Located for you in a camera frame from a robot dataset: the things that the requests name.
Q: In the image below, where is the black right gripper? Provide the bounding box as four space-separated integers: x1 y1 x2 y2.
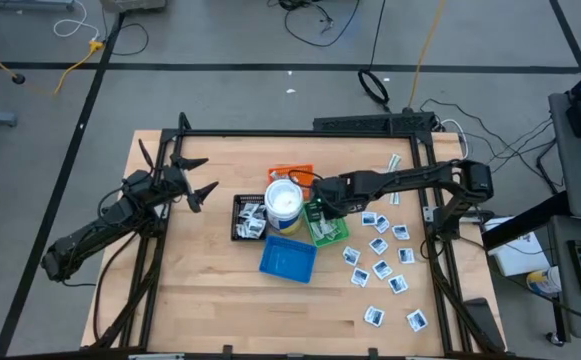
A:
313 172 371 221

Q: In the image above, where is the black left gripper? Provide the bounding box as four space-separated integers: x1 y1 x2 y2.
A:
157 155 220 214

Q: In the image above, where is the green plastic basket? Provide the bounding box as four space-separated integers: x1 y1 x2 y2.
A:
302 197 351 249

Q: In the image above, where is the blue yellow wipes canister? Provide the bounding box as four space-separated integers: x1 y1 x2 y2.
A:
263 178 305 236

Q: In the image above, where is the blue plastic basket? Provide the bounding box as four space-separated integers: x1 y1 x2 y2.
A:
258 234 319 285

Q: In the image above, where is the black plastic basket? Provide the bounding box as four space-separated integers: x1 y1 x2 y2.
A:
230 193 269 243

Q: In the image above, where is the orange plastic basket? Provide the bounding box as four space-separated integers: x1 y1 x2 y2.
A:
267 163 316 201

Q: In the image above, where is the black perforated long box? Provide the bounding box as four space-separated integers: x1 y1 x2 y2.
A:
312 111 437 134

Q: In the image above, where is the black flat foot plate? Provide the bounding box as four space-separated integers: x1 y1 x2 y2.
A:
462 297 506 354

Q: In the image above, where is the grey floor box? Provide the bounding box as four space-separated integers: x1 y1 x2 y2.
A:
98 0 167 14

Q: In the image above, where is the white box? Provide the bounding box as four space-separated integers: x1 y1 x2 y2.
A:
482 217 551 278

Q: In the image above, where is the black desk base bar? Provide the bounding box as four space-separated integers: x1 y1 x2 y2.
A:
480 192 571 251

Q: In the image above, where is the white yellow canister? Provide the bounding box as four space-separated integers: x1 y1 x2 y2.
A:
525 266 564 296

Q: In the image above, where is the grey desk surface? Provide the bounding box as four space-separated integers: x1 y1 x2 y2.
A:
547 92 581 224
547 214 581 346

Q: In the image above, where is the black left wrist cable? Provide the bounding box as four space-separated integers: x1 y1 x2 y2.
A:
137 138 157 174

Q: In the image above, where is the black arm base cable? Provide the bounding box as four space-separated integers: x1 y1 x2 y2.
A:
92 232 139 346

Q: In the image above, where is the white floor cable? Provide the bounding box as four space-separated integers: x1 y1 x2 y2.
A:
52 0 100 41
439 117 471 160

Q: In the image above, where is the yellow extension cord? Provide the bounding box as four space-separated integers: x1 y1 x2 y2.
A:
24 39 105 97

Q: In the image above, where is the black floor cable bundle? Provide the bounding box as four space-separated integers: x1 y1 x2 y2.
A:
417 97 571 196

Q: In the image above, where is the orange hanging cable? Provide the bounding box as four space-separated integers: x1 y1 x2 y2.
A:
407 0 446 111

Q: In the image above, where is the black hanging cable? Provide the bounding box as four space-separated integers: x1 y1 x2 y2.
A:
357 0 391 112

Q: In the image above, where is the grey blue floor rail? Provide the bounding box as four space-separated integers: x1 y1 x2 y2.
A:
0 0 77 12

